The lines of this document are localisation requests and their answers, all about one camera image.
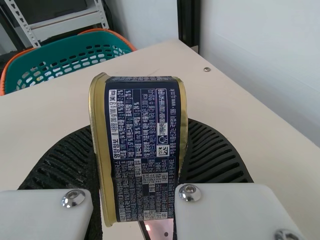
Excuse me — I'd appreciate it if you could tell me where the teal shopping basket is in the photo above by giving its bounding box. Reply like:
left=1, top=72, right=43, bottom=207
left=0, top=28, right=138, bottom=96

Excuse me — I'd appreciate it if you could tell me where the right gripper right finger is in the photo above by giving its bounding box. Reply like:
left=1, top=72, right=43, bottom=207
left=172, top=117, right=306, bottom=240

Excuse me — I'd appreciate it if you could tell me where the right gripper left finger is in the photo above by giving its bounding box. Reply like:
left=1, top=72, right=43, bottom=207
left=0, top=125, right=104, bottom=240

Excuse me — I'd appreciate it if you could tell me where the black post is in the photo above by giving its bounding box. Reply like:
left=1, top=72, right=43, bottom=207
left=176, top=0, right=201, bottom=54

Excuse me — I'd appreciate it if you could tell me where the rectangular tin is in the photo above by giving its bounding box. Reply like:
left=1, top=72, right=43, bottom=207
left=87, top=72, right=189, bottom=228

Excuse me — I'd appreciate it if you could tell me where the white metal shelf rack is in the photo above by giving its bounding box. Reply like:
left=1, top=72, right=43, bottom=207
left=0, top=0, right=111, bottom=48

